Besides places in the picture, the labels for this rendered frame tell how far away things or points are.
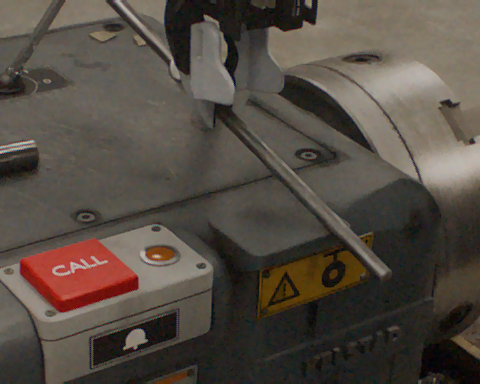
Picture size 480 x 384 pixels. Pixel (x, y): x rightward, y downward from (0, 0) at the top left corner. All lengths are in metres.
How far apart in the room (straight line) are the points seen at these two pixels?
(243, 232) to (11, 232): 0.17
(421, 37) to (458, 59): 0.22
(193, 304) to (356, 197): 0.18
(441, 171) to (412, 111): 0.06
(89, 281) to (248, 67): 0.24
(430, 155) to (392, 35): 3.61
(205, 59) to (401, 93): 0.33
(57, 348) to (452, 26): 4.18
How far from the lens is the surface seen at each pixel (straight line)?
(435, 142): 1.26
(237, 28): 0.94
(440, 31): 4.94
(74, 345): 0.89
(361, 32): 4.85
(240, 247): 0.96
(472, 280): 1.30
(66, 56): 1.26
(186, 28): 1.00
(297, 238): 0.97
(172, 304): 0.92
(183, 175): 1.05
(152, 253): 0.94
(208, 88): 1.01
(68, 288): 0.88
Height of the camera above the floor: 1.74
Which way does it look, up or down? 30 degrees down
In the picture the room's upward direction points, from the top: 4 degrees clockwise
